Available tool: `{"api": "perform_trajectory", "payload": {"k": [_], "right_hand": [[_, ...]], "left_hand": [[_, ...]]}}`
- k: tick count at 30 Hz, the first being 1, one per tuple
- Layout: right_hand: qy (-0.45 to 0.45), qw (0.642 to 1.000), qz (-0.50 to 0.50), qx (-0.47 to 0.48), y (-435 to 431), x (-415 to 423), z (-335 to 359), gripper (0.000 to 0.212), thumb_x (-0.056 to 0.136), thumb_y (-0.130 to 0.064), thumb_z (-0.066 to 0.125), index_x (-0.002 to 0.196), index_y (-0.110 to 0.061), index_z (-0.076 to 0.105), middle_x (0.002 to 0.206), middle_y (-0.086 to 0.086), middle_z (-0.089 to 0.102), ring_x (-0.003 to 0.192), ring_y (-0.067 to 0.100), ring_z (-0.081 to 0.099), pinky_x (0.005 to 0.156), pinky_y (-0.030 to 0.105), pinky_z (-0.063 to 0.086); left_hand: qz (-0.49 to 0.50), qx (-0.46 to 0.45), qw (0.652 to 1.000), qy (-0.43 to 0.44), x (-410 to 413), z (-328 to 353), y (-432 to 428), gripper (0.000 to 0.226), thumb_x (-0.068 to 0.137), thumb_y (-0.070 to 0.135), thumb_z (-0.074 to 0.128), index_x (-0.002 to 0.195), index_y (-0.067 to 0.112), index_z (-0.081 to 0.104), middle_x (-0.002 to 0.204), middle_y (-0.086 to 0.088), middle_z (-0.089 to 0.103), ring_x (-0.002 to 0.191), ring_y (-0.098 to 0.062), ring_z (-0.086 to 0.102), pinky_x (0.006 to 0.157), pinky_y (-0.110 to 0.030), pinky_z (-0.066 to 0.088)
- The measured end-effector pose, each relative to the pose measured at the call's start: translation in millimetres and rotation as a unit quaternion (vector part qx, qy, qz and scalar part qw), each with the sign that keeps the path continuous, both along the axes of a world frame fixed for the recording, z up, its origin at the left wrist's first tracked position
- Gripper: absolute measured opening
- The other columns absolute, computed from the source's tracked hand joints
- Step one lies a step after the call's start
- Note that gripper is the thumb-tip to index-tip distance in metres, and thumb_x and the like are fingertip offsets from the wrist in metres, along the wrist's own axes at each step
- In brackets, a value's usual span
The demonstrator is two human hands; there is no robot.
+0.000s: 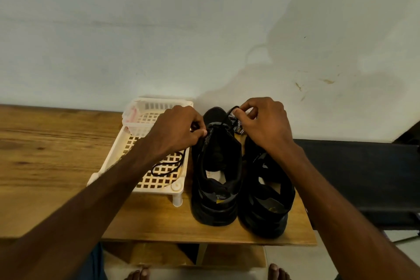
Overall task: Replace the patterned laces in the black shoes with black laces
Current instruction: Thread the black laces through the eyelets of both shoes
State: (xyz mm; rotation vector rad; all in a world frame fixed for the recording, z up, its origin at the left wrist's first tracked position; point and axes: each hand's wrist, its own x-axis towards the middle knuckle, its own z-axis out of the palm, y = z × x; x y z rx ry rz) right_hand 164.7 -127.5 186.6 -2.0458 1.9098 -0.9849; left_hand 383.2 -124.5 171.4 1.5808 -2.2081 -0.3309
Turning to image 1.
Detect person's right forearm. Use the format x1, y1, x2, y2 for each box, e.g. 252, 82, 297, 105
283, 147, 420, 280

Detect small white plastic basket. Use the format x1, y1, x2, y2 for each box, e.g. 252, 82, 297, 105
122, 98, 194, 138

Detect person's blue shorts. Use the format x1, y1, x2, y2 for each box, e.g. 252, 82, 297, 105
75, 244, 109, 280

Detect person's right hand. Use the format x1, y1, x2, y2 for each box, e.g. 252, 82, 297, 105
233, 97, 303, 162

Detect large white plastic tray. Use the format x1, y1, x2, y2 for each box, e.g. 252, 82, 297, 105
87, 97, 195, 208

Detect black shoelaces bundle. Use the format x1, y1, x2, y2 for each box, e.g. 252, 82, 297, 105
150, 150, 187, 178

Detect low wooden table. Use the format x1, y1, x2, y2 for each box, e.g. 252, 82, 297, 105
0, 104, 318, 271

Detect dark door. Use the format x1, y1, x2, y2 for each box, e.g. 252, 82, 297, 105
394, 120, 420, 146

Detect black white patterned shoelace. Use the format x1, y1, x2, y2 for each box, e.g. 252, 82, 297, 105
226, 106, 245, 134
230, 111, 249, 136

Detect black shoe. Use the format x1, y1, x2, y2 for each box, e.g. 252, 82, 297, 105
239, 133, 296, 239
191, 106, 244, 227

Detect person's left hand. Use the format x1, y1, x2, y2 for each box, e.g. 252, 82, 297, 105
141, 105, 208, 161

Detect black shoe rack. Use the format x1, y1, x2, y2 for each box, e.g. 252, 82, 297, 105
294, 139, 420, 231

